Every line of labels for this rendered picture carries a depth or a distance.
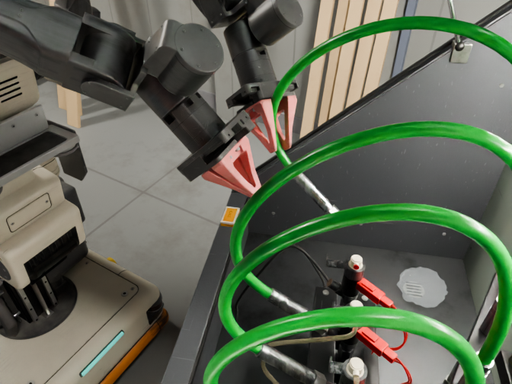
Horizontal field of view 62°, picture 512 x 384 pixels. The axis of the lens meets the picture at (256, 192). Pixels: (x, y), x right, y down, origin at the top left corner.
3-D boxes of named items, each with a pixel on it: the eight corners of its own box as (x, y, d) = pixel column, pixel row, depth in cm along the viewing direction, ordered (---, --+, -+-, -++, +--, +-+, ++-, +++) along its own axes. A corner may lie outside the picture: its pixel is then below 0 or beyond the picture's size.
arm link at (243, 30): (240, 33, 71) (214, 30, 67) (268, 10, 66) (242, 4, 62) (252, 72, 71) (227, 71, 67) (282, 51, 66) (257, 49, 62)
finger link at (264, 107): (311, 140, 65) (291, 82, 66) (276, 147, 61) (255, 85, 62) (283, 153, 71) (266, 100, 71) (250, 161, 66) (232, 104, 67)
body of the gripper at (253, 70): (301, 90, 67) (286, 46, 67) (250, 95, 61) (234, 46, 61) (276, 106, 72) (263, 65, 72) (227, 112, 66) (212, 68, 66)
